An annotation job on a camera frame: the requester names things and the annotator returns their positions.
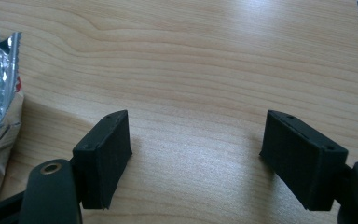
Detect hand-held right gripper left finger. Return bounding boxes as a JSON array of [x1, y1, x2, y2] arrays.
[[72, 109, 133, 210]]

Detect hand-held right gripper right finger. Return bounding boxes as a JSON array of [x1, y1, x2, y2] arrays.
[[259, 109, 350, 212]]

